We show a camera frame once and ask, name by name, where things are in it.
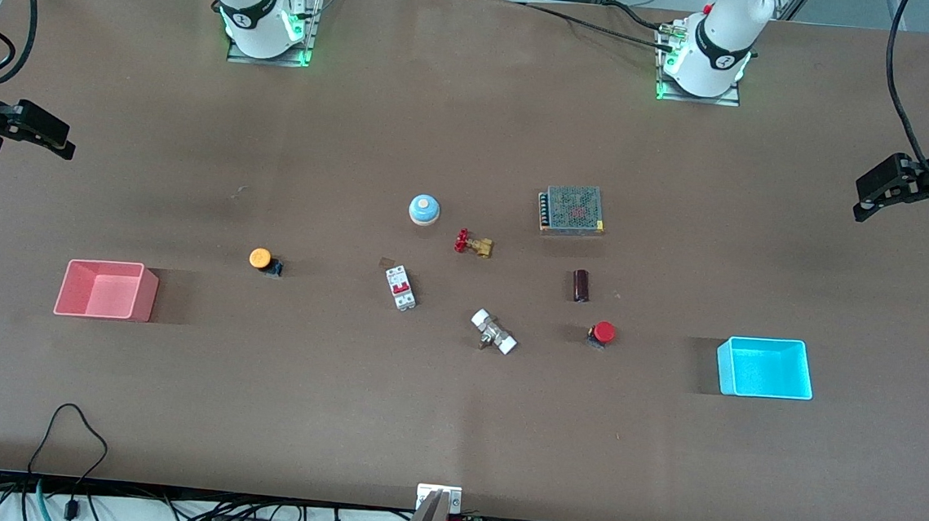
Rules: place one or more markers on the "yellow push button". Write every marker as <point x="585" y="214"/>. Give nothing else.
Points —
<point x="262" y="259"/>

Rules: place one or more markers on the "red push button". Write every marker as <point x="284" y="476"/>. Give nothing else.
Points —
<point x="603" y="332"/>

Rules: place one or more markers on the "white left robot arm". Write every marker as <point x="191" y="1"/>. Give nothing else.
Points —
<point x="717" y="45"/>

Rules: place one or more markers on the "pink plastic box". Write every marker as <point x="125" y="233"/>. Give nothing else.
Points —
<point x="103" y="291"/>

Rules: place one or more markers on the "cyan plastic box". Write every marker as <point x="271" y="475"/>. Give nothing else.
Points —
<point x="766" y="370"/>

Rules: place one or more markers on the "metal mesh power supply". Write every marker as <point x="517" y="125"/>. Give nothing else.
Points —
<point x="573" y="209"/>

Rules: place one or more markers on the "dark red cylindrical capacitor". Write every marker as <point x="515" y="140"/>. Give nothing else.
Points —
<point x="581" y="286"/>

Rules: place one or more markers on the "blue dome button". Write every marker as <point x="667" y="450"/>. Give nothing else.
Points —
<point x="425" y="209"/>

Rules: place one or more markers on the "white red circuit breaker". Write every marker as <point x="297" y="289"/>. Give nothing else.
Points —
<point x="400" y="287"/>

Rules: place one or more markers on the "metal valve with white caps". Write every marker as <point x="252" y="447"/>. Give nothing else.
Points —
<point x="494" y="333"/>

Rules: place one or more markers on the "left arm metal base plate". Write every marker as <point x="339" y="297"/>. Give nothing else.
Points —
<point x="700" y="100"/>

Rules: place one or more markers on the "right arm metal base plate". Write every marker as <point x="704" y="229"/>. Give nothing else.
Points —
<point x="311" y="29"/>

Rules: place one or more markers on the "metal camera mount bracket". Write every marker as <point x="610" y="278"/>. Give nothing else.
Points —
<point x="432" y="520"/>

